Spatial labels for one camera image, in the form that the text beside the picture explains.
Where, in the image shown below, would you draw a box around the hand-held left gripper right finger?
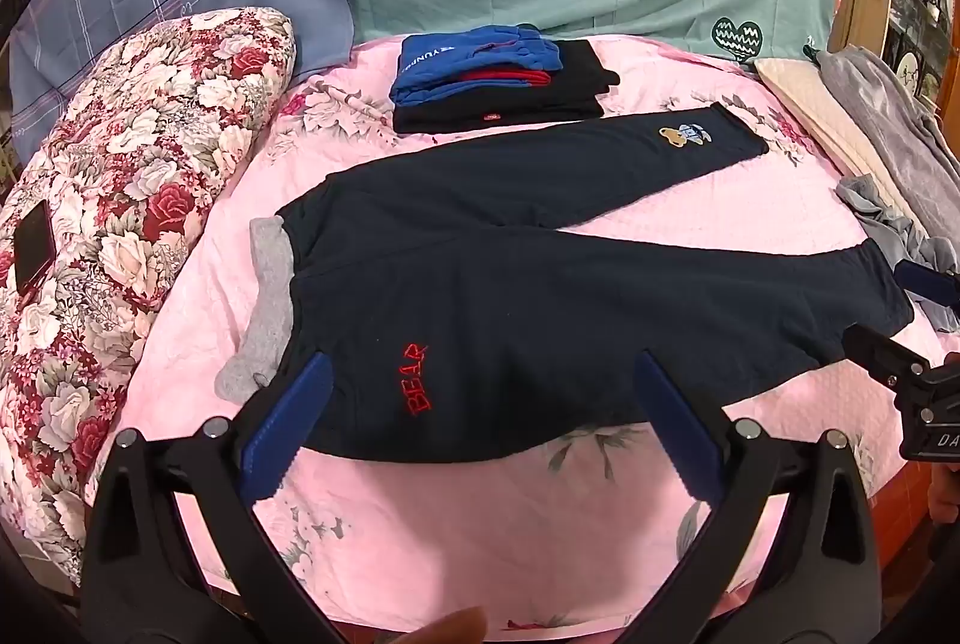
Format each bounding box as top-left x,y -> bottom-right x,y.
592,348 -> 882,644

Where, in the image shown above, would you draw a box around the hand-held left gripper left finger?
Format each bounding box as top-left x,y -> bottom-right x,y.
79,350 -> 353,644

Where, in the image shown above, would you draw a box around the folded blue pants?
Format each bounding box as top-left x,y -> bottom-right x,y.
390,23 -> 563,107

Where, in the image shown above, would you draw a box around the black phone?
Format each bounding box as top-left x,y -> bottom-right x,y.
13,199 -> 59,308

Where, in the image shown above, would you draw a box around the folded black pants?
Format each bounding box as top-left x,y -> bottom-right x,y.
394,38 -> 622,137

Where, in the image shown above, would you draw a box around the navy pants with bear print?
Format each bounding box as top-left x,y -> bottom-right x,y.
214,103 -> 916,465

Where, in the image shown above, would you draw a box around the wooden bed frame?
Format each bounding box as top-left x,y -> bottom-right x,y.
874,456 -> 960,544

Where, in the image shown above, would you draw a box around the pink floral bedsheet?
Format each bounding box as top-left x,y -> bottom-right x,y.
82,33 -> 960,622

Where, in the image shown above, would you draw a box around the cream folded blanket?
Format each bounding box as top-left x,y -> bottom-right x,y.
754,55 -> 912,218

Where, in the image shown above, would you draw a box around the blue-grey crumpled garment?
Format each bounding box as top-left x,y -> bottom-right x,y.
835,173 -> 960,338

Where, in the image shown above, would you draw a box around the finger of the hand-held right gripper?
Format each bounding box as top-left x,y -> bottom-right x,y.
844,323 -> 931,394
896,260 -> 960,309

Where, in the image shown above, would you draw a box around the red floral quilt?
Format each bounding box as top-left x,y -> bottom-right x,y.
0,7 -> 297,589

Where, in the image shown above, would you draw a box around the light grey velvet garment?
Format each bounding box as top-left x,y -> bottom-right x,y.
814,44 -> 960,240

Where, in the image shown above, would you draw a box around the person's left hand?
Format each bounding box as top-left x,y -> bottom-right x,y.
429,605 -> 488,644

